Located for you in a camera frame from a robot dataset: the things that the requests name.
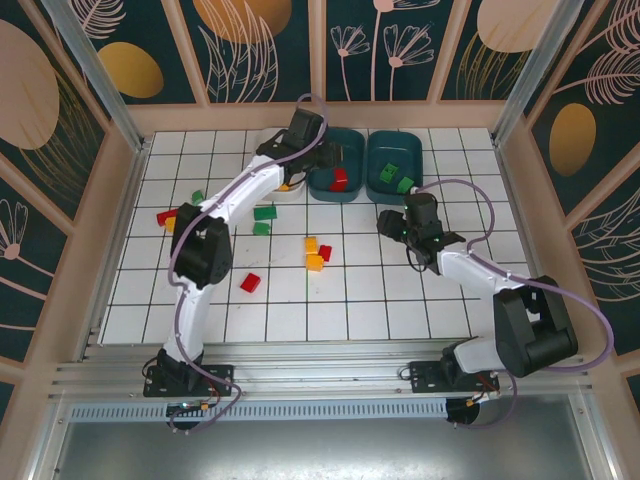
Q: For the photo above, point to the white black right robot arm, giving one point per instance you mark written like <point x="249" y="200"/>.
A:
<point x="475" y="270"/>

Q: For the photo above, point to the teal plastic container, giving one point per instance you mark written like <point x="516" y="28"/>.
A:
<point x="395" y="150"/>
<point x="330" y="196"/>

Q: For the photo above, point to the aluminium mounting rail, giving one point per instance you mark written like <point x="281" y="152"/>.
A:
<point x="320" y="365"/>

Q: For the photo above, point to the white plastic container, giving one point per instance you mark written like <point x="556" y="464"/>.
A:
<point x="295" y="194"/>

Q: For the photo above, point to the aluminium side rail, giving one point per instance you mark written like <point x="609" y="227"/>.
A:
<point x="116" y="250"/>
<point x="515" y="190"/>

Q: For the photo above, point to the green lego brick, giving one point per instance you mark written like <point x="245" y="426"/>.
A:
<point x="388" y="172"/>
<point x="261" y="229"/>
<point x="265" y="213"/>
<point x="198" y="196"/>
<point x="404" y="185"/>

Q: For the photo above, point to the red lego brick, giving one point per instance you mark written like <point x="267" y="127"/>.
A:
<point x="325" y="252"/>
<point x="250" y="282"/>
<point x="340" y="181"/>
<point x="165" y="217"/>

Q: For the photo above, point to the aluminium frame post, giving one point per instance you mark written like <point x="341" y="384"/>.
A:
<point x="102" y="80"/>
<point x="530" y="75"/>

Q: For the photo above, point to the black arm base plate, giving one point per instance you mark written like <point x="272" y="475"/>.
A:
<point x="220" y="375"/>
<point x="425" y="375"/>

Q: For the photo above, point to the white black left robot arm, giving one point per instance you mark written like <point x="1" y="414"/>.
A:
<point x="192" y="320"/>

